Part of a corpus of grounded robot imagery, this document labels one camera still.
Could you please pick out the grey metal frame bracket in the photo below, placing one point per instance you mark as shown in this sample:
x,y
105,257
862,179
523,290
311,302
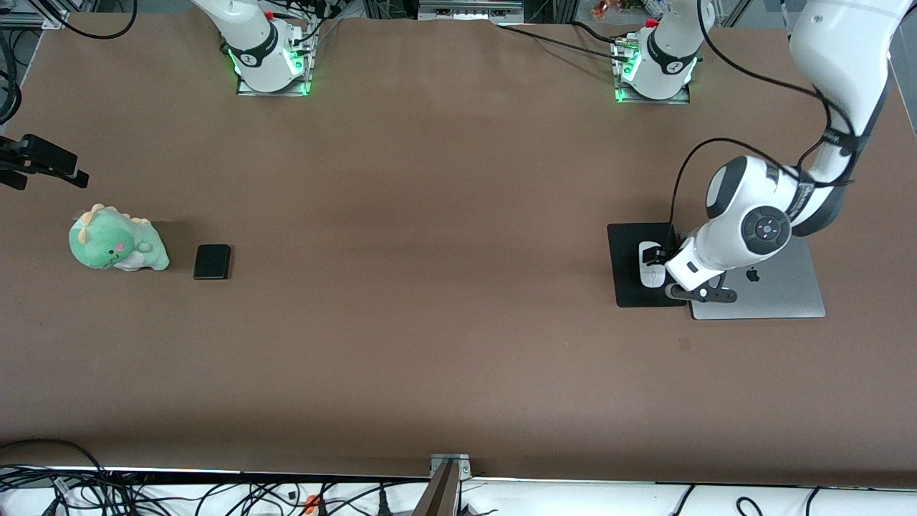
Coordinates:
x,y
469,8

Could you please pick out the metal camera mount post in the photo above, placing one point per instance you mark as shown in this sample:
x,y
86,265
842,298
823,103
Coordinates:
x,y
444,487

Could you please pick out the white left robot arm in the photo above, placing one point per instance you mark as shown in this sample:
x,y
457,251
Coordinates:
x,y
759,208

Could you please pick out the white computer mouse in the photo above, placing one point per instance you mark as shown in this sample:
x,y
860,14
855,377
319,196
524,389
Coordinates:
x,y
650,278

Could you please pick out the black mouse pad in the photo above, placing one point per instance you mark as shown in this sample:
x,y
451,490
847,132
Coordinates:
x,y
623,265

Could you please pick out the green dinosaur plush toy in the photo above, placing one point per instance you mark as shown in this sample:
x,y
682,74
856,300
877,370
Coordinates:
x,y
114,244

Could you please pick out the aluminium frame profile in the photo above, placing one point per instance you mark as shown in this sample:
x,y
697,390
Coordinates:
x,y
32,14

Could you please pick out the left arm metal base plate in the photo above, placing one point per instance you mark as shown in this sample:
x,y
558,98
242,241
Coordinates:
x,y
625,93

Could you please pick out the silver laptop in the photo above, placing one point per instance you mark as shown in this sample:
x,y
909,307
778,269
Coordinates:
x,y
781,294

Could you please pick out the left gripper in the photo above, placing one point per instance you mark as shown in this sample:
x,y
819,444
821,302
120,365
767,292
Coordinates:
x,y
660,254

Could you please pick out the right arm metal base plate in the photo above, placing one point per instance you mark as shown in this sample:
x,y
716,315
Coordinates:
x,y
243,89

